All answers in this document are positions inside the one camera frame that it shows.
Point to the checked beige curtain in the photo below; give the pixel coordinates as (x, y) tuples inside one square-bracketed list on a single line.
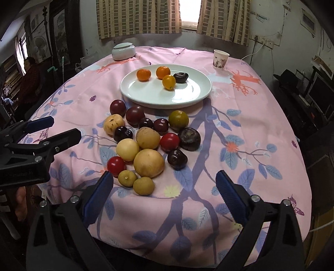
[(224, 20), (138, 18)]

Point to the electric fan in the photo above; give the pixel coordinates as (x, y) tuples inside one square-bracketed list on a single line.
[(40, 45)]

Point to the pink floral tablecloth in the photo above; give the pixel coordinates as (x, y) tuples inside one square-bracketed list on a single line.
[(234, 117)]

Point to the dark framed picture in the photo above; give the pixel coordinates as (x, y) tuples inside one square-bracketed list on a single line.
[(61, 31)]

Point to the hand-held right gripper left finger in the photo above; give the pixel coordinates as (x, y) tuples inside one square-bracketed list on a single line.
[(97, 195)]

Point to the dark red cherry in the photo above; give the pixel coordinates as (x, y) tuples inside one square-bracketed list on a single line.
[(160, 126), (177, 159), (145, 123), (123, 134)]

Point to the dark coat stand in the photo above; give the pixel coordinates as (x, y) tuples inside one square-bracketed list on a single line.
[(45, 26)]

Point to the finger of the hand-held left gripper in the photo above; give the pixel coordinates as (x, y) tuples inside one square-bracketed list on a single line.
[(62, 139), (39, 123)]

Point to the green yellow orange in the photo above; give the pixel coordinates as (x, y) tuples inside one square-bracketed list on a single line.
[(178, 119)]

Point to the orange mandarin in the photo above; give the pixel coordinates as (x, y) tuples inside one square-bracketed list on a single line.
[(163, 72), (143, 75)]

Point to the dark monitor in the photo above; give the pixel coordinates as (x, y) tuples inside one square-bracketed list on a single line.
[(322, 91)]

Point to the small dark water chestnut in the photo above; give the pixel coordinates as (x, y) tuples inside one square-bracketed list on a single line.
[(181, 77)]

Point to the red cherry tomato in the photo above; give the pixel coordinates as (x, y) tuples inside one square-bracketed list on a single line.
[(116, 165), (170, 142)]

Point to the window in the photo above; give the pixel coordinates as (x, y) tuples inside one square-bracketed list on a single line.
[(190, 13)]

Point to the large dark water chestnut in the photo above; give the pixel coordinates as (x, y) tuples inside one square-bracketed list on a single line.
[(189, 139)]

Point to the person's left hand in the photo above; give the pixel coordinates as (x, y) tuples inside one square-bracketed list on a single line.
[(21, 205)]

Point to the white lidded ceramic jar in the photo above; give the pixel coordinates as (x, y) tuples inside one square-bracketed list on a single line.
[(122, 53)]

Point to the large pale yellow pepino melon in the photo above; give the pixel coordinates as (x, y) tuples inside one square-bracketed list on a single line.
[(149, 162)]

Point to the small tan longan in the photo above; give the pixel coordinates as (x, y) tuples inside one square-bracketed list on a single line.
[(143, 185), (127, 178)]

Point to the white ceramic plate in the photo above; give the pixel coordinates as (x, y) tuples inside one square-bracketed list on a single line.
[(167, 97)]

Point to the black hat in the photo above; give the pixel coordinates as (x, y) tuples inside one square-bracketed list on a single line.
[(288, 77)]

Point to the yellow cherry tomato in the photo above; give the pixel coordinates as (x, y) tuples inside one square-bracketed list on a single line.
[(168, 82)]

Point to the small glass jar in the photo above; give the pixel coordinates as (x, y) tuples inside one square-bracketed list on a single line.
[(78, 67)]

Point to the printed paper cup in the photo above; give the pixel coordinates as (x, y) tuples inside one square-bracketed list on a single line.
[(221, 60)]

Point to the dark red plum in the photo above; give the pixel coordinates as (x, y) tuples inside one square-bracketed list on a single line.
[(117, 107), (135, 116)]

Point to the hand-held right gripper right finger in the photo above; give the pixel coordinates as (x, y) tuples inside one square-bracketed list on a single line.
[(231, 198)]

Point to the mop stick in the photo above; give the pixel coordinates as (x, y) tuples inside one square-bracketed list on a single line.
[(62, 67)]

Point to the white wall socket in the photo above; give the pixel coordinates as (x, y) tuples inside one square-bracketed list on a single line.
[(257, 39), (268, 42)]

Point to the wall vent frame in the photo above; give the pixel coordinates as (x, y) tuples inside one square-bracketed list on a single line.
[(308, 22)]

